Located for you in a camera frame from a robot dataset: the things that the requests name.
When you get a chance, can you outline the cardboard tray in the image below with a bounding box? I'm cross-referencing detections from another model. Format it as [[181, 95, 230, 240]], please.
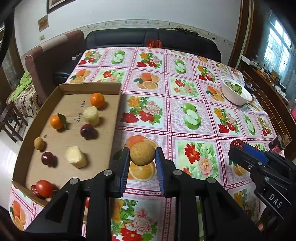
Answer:
[[12, 82, 121, 207]]

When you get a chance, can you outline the orange mandarin with leaf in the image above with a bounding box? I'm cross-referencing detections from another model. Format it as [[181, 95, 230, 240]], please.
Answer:
[[50, 113, 68, 131]]

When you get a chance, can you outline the wooden sideboard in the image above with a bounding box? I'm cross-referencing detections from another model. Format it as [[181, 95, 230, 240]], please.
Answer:
[[238, 61, 296, 161]]

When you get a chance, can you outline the red object on sofa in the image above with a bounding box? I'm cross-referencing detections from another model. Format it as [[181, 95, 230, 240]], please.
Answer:
[[147, 39, 162, 49]]

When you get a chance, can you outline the floral plastic tablecloth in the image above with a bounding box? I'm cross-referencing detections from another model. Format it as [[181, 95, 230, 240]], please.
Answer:
[[9, 47, 276, 233]]

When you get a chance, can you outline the dark red jar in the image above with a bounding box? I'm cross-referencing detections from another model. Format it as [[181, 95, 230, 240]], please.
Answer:
[[268, 136, 285, 153]]

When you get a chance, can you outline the red jujube in tray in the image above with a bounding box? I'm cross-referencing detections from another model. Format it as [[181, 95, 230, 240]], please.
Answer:
[[31, 185, 39, 196]]

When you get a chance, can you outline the maroon armchair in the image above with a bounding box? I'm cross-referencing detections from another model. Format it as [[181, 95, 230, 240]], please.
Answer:
[[25, 30, 84, 103]]

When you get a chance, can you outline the small wall plaque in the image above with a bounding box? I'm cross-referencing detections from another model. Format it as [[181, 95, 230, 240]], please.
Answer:
[[38, 15, 49, 32]]

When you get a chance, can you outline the white bowl with greens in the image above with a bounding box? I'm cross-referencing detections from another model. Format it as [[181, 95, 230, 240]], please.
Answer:
[[220, 76, 252, 106]]

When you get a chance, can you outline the wooden stool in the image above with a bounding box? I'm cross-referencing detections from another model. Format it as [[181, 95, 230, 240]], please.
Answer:
[[1, 102, 28, 143]]

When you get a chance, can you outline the window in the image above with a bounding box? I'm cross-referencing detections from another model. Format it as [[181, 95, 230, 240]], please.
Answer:
[[263, 18, 292, 77]]

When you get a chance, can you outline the yellow sugarcane chunk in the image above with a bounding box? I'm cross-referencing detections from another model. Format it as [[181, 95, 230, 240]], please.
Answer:
[[65, 146, 87, 169]]

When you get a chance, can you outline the green patterned blanket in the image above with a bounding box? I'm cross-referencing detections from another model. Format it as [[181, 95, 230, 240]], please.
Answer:
[[6, 71, 38, 118]]

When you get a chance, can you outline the dark red jujube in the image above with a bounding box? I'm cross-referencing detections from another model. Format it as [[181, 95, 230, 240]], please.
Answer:
[[230, 139, 243, 150]]

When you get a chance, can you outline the black leather sofa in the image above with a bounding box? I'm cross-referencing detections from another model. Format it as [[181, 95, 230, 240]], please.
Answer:
[[54, 28, 221, 85]]

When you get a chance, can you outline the framed picture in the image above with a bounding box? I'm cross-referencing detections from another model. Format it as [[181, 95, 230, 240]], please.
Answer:
[[47, 0, 75, 14]]

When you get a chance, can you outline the large brown kiwi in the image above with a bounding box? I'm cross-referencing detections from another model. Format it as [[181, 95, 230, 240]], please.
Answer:
[[130, 142, 156, 166]]

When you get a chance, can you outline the red tomato with stem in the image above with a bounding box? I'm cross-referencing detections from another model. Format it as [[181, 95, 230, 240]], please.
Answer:
[[85, 197, 90, 208]]

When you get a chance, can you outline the large dark red plum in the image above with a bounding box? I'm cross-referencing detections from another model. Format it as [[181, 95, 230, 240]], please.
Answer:
[[80, 123, 98, 140]]

